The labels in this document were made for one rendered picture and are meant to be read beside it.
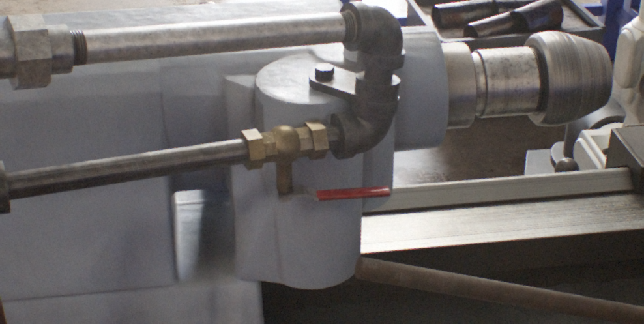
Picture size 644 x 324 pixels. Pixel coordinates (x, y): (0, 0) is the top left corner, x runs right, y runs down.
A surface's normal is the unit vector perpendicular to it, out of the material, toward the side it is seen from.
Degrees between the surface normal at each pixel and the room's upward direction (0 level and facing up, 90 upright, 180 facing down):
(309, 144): 68
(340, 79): 0
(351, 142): 81
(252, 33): 63
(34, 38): 57
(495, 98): 87
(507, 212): 0
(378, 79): 82
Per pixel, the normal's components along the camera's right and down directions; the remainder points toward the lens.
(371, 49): -0.59, 0.25
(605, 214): 0.00, -0.86
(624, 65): -0.99, 0.08
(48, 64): 0.43, 0.61
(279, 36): 0.47, 0.30
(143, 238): 0.14, 0.17
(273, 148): 0.37, 0.10
